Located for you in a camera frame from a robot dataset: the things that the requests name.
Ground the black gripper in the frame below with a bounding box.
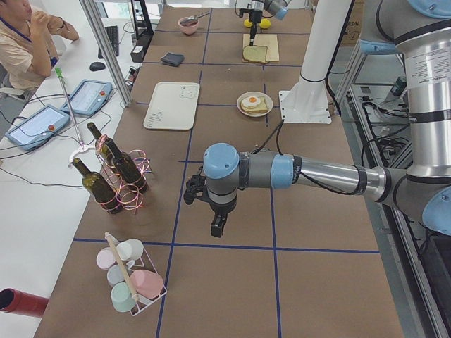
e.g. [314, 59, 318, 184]
[209, 199, 237, 237]
[249, 8, 261, 46]

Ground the bread slice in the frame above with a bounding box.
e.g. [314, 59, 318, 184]
[240, 96, 268, 114]
[242, 46, 268, 63]

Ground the fried egg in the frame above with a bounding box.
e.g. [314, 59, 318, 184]
[241, 96, 261, 109]

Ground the white round plate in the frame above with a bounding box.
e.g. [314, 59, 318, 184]
[237, 92, 273, 117]

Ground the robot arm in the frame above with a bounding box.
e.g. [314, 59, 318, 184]
[235, 0, 290, 46]
[202, 1, 450, 237]

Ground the cream bear tray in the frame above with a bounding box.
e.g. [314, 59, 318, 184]
[143, 82, 200, 130]

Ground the yellow lemon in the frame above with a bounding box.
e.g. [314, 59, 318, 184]
[243, 19, 252, 28]
[259, 18, 271, 30]

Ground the wooden cutting board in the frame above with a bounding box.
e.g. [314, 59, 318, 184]
[242, 34, 279, 63]

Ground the metal scoop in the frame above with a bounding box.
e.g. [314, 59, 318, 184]
[180, 12, 210, 25]

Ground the pink bowl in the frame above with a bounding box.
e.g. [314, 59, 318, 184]
[178, 17, 199, 35]

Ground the grey folded cloth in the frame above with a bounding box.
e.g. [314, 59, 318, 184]
[161, 52, 185, 67]

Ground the white cup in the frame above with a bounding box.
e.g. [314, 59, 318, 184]
[116, 239, 144, 261]

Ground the dark green wine bottle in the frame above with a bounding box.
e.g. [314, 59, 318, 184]
[72, 158, 123, 214]
[87, 122, 113, 168]
[105, 137, 148, 193]

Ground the grey cup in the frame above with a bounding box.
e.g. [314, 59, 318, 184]
[106, 265, 125, 287]

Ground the light pink cup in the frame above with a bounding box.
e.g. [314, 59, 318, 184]
[96, 247, 116, 270]

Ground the mint green cup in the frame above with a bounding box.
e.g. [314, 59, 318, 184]
[110, 282, 136, 313]

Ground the black keyboard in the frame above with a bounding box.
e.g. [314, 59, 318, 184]
[104, 25, 120, 56]

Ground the grabber stick tool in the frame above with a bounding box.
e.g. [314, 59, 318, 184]
[54, 67, 94, 167]

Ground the black computer mouse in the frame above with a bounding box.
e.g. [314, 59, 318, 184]
[89, 62, 106, 72]

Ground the blue teach pendant tablet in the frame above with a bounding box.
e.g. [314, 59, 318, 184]
[6, 105, 70, 151]
[68, 79, 113, 117]

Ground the red cylinder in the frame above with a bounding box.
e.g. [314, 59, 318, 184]
[1, 288, 49, 318]

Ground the seated person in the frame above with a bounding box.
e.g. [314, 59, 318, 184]
[1, 1, 79, 91]

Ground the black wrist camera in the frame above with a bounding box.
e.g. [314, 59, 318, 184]
[183, 166, 209, 205]
[235, 6, 252, 18]

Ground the white camera pole base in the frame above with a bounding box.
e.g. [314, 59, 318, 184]
[279, 0, 354, 124]

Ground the white wire cup rack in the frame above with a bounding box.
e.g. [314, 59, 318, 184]
[97, 232, 167, 316]

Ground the copper wire bottle rack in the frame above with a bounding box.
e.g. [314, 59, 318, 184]
[100, 149, 152, 213]

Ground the aluminium frame post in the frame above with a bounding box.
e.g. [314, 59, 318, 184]
[79, 0, 132, 107]

